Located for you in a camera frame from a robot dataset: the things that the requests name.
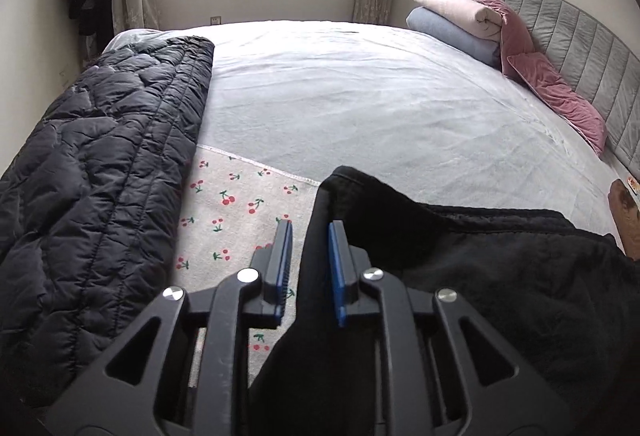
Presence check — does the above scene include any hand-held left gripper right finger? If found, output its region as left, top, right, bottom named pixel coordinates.
left=327, top=220, right=581, bottom=436

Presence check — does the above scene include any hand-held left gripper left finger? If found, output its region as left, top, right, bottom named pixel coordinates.
left=42, top=218, right=296, bottom=436

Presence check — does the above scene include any black padded coat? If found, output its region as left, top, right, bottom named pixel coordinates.
left=247, top=166, right=640, bottom=436

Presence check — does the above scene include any cherry print bed sheet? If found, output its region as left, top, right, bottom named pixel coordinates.
left=175, top=143, right=321, bottom=358

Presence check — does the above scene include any white bed blanket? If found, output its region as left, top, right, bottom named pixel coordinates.
left=102, top=19, right=626, bottom=237

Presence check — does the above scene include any dark quilted jacket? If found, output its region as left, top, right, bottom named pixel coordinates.
left=0, top=36, right=216, bottom=409

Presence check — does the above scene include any folded light blue blanket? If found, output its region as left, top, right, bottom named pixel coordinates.
left=405, top=7, right=502, bottom=68

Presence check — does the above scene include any pink velvet pillow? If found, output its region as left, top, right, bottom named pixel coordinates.
left=506, top=52, right=609, bottom=158
left=462, top=0, right=536, bottom=79

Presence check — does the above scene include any rolled pink blanket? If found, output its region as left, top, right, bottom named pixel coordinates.
left=411, top=0, right=503, bottom=44

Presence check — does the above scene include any brown jacket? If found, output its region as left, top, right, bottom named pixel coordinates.
left=609, top=180, right=640, bottom=261

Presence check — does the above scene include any grey padded headboard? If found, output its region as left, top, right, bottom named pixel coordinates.
left=474, top=0, right=640, bottom=157

